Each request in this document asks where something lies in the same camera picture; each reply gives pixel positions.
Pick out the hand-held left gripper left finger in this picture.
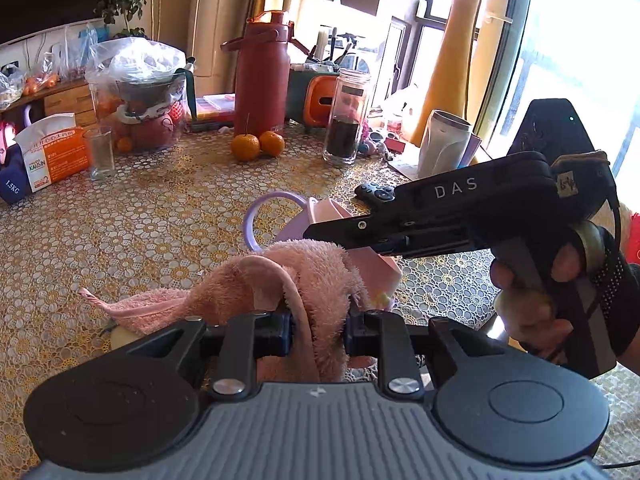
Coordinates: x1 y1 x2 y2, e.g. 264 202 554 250
131 310 297 397

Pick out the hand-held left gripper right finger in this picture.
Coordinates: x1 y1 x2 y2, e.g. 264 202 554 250
344 310 507 397

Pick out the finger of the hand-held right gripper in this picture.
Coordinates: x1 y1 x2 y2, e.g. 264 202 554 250
354 182 401 207
302 211 417 261

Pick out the pink container with purple handle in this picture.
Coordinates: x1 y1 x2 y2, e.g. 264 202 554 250
242 191 404 308

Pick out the pink towel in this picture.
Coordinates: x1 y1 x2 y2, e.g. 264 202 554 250
79 239 377 384

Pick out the dark green container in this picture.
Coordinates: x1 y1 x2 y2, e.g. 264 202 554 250
287 63 321 126

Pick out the person's right hand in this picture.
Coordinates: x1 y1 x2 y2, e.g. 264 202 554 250
489 220 640 367

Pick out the white tumbler cup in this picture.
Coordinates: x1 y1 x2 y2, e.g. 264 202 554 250
417 109 474 181

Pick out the glass jar with dark contents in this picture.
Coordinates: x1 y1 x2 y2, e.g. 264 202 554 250
322 68 373 166

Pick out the orange plastic box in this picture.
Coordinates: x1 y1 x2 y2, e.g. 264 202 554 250
303 75 342 134

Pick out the mandarin orange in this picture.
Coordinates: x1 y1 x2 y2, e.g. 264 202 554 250
230 132 261 162
258 130 286 158

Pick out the yellow giraffe plush toy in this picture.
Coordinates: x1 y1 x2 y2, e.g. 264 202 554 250
409 0 491 145

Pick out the red thermos pot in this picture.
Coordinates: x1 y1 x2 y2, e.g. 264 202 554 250
220 10 312 137

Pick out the gold patterned tablecloth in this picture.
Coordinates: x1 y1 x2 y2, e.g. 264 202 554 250
0 119 640 466

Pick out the flat pink storage case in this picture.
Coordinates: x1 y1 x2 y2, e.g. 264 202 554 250
191 93 237 129

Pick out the clear drinking glass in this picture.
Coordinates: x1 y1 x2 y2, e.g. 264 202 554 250
83 125 117 182

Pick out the white and orange box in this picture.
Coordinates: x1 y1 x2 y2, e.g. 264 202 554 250
14 113 92 194

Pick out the wooden cabinet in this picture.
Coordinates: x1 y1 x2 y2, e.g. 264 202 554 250
0 79 99 129

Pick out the blue dumbbell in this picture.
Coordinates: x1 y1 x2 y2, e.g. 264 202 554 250
0 144 32 205

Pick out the plastic bag of oranges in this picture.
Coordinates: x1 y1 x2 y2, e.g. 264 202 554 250
22 53 62 96

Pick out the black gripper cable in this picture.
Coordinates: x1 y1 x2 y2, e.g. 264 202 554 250
607 180 626 264

